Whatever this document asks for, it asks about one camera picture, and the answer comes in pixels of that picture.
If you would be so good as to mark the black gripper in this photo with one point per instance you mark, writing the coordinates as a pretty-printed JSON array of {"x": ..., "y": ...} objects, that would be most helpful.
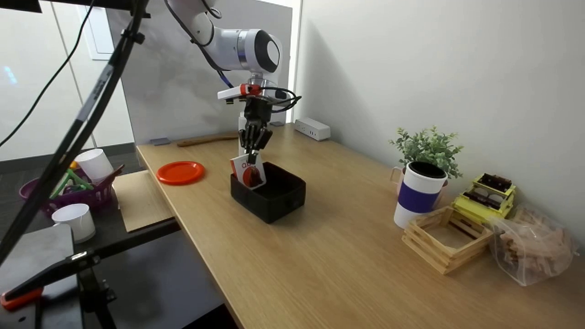
[{"x": 256, "y": 114}]

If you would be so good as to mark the red packet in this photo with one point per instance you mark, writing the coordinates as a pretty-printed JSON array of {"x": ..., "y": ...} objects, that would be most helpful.
[{"x": 249, "y": 174}]

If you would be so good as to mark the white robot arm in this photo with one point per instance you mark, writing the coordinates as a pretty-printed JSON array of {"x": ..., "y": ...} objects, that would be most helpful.
[{"x": 234, "y": 48}]

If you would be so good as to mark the white power strip box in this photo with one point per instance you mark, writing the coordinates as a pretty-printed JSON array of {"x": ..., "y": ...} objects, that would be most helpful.
[{"x": 313, "y": 129}]

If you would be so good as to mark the black fabric box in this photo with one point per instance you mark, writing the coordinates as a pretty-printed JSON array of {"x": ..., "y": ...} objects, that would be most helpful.
[{"x": 280, "y": 198}]

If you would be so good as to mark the yellow organiser box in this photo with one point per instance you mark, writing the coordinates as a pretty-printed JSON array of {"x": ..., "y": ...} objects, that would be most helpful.
[{"x": 485, "y": 203}]

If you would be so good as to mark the brown wooden stick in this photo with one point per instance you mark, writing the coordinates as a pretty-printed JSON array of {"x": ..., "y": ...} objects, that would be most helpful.
[{"x": 203, "y": 141}]

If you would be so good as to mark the orange plastic plate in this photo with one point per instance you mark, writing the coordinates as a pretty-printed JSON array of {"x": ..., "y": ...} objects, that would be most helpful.
[{"x": 179, "y": 172}]

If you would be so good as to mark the grey divider panel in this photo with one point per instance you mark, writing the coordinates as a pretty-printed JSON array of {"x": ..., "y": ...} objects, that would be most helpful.
[{"x": 170, "y": 103}]

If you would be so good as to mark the brown cardboard sheet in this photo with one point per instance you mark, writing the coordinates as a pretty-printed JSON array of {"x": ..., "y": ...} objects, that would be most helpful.
[{"x": 141, "y": 202}]

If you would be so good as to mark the white cup in basket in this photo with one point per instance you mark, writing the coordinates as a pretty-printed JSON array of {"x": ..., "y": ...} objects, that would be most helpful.
[{"x": 95, "y": 165}]

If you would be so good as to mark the white cup with blue band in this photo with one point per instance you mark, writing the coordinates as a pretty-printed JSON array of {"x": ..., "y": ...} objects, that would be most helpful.
[{"x": 417, "y": 194}]

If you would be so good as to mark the green plant in pink pot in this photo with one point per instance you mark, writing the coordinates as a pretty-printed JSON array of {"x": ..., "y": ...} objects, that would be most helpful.
[{"x": 426, "y": 147}]

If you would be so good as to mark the purple plastic basket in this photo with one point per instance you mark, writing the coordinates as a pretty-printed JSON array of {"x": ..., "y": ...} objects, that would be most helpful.
[{"x": 92, "y": 198}]

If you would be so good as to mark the green toy vegetable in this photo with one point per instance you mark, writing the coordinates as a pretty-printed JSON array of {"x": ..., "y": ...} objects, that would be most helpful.
[{"x": 79, "y": 182}]

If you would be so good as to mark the black metal pole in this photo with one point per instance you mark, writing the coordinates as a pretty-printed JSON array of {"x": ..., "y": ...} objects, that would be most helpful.
[{"x": 73, "y": 134}]

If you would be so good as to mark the yellow toy vegetable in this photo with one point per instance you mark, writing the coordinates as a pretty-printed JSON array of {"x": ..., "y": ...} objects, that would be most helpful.
[{"x": 73, "y": 165}]

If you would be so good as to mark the black overhead bar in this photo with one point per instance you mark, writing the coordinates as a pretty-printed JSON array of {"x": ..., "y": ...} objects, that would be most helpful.
[{"x": 119, "y": 4}]

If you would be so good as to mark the white paper cup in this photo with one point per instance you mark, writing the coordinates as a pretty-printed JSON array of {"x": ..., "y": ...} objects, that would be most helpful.
[{"x": 73, "y": 220}]

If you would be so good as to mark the wooden slat crate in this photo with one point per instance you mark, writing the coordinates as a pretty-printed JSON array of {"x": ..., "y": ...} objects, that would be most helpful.
[{"x": 426, "y": 240}]

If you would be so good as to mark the grey flat sheet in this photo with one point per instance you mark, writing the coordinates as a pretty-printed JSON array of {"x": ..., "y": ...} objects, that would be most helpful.
[{"x": 37, "y": 262}]

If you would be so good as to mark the clear bag of wood pieces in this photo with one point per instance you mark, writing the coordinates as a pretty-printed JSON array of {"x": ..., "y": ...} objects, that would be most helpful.
[{"x": 536, "y": 247}]

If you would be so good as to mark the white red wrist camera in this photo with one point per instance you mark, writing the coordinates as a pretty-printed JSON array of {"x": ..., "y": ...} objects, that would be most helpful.
[{"x": 234, "y": 92}]

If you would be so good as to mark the black camera stand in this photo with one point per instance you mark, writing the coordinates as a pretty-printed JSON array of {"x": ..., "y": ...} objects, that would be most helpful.
[{"x": 92, "y": 256}]

